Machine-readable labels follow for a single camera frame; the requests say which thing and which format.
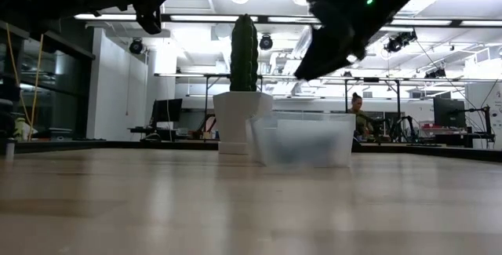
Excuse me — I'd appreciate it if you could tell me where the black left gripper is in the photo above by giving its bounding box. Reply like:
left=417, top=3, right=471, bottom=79
left=131, top=0, right=189, bottom=36

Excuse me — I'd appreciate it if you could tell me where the black metal rig frame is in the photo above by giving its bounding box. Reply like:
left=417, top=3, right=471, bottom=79
left=203, top=73, right=402, bottom=143

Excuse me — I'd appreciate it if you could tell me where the green cactus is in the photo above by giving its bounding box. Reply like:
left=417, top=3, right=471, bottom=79
left=228, top=13, right=260, bottom=93

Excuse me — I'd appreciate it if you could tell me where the white hexagonal plant pot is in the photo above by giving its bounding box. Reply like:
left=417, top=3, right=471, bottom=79
left=212, top=90, right=275, bottom=156

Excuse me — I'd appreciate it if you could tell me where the black computer monitor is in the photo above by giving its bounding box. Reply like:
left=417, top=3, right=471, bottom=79
left=150, top=97, right=184, bottom=125
left=432, top=97, right=467, bottom=129

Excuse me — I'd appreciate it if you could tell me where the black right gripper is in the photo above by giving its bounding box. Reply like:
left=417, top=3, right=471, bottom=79
left=293, top=0, right=374, bottom=82

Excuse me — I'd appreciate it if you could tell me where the person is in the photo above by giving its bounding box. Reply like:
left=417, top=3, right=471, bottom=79
left=346, top=91, right=372, bottom=139

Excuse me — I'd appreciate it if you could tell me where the black desk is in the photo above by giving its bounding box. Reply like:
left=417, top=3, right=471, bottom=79
left=128, top=126, right=178, bottom=143

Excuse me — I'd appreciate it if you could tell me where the clear plastic container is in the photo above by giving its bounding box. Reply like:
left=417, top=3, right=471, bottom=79
left=246, top=111, right=358, bottom=169

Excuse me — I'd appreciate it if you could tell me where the black ceiling spotlight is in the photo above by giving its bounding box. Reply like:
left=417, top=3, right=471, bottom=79
left=129, top=37, right=144, bottom=56
left=258, top=34, right=275, bottom=51
left=424, top=66, right=447, bottom=80
left=384, top=30, right=418, bottom=54

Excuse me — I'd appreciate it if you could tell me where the small white cylinder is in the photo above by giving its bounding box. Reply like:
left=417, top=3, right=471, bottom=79
left=4, top=137, right=16, bottom=162

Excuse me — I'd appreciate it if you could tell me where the black metal table frame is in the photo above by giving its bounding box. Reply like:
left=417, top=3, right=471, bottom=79
left=0, top=138, right=502, bottom=164

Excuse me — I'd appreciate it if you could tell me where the yellow cable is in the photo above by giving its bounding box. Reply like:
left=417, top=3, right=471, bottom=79
left=4, top=22, right=45, bottom=143

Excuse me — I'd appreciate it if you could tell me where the black jointed boom arm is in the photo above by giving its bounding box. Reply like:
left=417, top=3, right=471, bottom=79
left=449, top=104, right=494, bottom=140

